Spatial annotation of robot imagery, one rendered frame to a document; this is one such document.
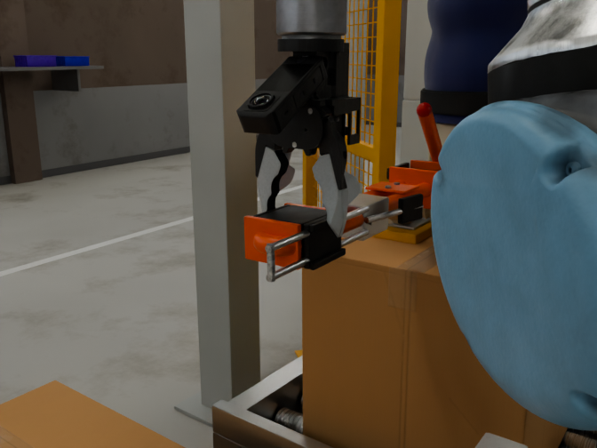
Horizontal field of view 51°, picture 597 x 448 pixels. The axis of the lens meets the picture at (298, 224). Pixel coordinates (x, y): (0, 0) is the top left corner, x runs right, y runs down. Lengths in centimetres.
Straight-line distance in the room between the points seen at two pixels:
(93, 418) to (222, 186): 92
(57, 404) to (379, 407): 72
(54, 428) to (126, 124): 659
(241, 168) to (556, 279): 192
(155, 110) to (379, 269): 721
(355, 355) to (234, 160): 111
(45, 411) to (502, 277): 133
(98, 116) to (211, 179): 555
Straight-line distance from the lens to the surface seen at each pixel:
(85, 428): 141
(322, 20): 67
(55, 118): 727
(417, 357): 105
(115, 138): 775
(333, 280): 108
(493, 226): 23
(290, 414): 137
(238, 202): 211
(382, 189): 90
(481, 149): 23
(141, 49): 802
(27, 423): 146
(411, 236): 114
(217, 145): 206
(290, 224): 67
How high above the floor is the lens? 128
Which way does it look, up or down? 15 degrees down
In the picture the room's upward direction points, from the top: straight up
